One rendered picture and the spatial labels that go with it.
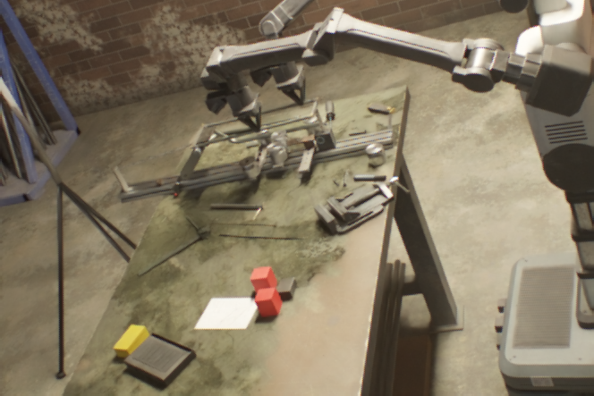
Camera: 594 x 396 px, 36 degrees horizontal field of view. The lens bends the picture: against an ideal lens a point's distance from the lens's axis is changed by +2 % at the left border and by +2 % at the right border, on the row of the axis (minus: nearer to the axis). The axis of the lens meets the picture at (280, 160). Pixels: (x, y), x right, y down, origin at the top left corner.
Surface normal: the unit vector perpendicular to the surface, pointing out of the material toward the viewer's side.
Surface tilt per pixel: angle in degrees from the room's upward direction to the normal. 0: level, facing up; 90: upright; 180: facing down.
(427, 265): 90
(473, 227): 0
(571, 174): 90
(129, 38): 90
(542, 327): 0
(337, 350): 0
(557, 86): 90
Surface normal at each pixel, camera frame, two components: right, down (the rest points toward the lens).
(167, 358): -0.35, -0.81
